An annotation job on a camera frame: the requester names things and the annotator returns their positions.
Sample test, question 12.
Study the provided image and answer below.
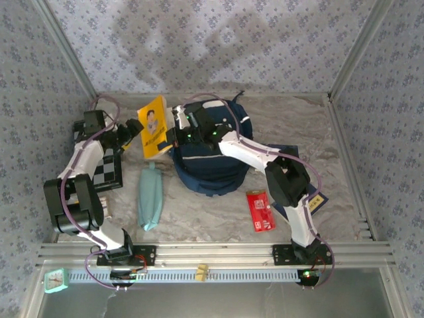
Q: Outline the yellow cartoon book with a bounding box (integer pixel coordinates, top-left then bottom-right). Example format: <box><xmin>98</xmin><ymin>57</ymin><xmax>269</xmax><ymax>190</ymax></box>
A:
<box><xmin>136</xmin><ymin>95</ymin><xmax>174</xmax><ymax>160</ymax></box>

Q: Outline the navy blue backpack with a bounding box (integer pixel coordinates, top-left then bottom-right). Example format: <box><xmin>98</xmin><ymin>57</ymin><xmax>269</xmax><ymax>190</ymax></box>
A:
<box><xmin>170</xmin><ymin>91</ymin><xmax>254</xmax><ymax>198</ymax></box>

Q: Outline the teal pencil case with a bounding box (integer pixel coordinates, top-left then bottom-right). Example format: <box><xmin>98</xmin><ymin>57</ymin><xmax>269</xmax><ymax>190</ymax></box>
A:
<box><xmin>137</xmin><ymin>161</ymin><xmax>164</xmax><ymax>232</ymax></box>

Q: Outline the plain navy book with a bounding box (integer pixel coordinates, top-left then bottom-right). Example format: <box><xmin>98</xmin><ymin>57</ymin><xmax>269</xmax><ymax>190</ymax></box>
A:
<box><xmin>254</xmin><ymin>143</ymin><xmax>299</xmax><ymax>173</ymax></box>

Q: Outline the red packet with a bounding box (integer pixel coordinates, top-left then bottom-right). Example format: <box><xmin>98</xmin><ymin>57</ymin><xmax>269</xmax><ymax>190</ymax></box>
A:
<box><xmin>246</xmin><ymin>189</ymin><xmax>277</xmax><ymax>233</ymax></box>

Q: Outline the navy book with yellow label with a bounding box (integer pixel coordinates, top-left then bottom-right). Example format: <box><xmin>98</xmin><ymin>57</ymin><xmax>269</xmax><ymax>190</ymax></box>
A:
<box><xmin>271</xmin><ymin>184</ymin><xmax>331</xmax><ymax>223</ymax></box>

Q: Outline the black grey chessboard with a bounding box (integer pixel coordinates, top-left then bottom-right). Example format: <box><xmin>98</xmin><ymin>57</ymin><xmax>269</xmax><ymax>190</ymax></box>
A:
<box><xmin>73</xmin><ymin>119</ymin><xmax>124</xmax><ymax>191</ymax></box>

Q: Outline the small yellow connector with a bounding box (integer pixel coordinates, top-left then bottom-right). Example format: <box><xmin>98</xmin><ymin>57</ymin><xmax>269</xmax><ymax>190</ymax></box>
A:
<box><xmin>195</xmin><ymin>264</ymin><xmax>210</xmax><ymax>282</ymax></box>

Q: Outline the black round controller board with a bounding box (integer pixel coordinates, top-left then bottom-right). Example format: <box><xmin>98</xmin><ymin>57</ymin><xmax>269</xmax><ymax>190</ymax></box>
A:
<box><xmin>109</xmin><ymin>268</ymin><xmax>137</xmax><ymax>288</ymax></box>
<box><xmin>296</xmin><ymin>268</ymin><xmax>323</xmax><ymax>288</ymax></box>

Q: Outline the mint green alarm clock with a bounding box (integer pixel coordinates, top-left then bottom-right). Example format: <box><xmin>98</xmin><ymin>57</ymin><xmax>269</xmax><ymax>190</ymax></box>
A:
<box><xmin>44</xmin><ymin>268</ymin><xmax>70</xmax><ymax>295</ymax></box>

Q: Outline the grey metal panel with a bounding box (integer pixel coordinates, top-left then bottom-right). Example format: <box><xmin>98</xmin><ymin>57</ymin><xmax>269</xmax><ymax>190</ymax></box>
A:
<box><xmin>28</xmin><ymin>267</ymin><xmax>410</xmax><ymax>318</ymax></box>

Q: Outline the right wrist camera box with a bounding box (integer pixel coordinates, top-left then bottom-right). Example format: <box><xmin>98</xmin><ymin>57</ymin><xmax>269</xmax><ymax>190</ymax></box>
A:
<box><xmin>171</xmin><ymin>105</ymin><xmax>188</xmax><ymax>131</ymax></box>

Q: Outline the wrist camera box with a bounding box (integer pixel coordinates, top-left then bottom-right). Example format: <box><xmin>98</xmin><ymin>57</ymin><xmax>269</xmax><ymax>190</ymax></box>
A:
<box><xmin>83</xmin><ymin>110</ymin><xmax>107</xmax><ymax>135</ymax></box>
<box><xmin>171</xmin><ymin>105</ymin><xmax>188</xmax><ymax>131</ymax></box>

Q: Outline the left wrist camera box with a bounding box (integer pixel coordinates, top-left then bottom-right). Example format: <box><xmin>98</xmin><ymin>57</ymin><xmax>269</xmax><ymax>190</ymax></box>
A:
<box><xmin>83</xmin><ymin>110</ymin><xmax>107</xmax><ymax>135</ymax></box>

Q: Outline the aluminium front frame rail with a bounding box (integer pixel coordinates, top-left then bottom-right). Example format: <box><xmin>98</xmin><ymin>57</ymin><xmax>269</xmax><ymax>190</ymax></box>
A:
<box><xmin>35</xmin><ymin>240</ymin><xmax>398</xmax><ymax>270</ymax></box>

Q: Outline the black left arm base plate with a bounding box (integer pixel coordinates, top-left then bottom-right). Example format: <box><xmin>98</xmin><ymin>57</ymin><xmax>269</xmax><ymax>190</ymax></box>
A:
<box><xmin>96</xmin><ymin>244</ymin><xmax>157</xmax><ymax>267</ymax></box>

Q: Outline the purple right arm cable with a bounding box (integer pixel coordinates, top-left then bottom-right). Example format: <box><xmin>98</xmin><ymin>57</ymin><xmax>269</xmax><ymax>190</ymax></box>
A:
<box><xmin>185</xmin><ymin>93</ymin><xmax>335</xmax><ymax>292</ymax></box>

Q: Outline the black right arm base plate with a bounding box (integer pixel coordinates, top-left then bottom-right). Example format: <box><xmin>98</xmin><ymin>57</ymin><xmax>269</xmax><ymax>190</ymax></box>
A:
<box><xmin>272</xmin><ymin>243</ymin><xmax>333</xmax><ymax>266</ymax></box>

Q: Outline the grey slotted cable duct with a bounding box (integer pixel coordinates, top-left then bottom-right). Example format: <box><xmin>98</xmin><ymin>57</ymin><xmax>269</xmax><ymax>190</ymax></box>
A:
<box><xmin>68</xmin><ymin>268</ymin><xmax>302</xmax><ymax>284</ymax></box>

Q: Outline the aluminium side frame rail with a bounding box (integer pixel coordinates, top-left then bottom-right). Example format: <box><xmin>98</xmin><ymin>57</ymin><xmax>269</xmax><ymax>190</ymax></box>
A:
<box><xmin>326</xmin><ymin>95</ymin><xmax>379</xmax><ymax>242</ymax></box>

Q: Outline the aluminium frame post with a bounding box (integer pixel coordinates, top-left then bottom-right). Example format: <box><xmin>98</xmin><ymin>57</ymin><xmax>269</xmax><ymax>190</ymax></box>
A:
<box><xmin>327</xmin><ymin>0</ymin><xmax>396</xmax><ymax>101</ymax></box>

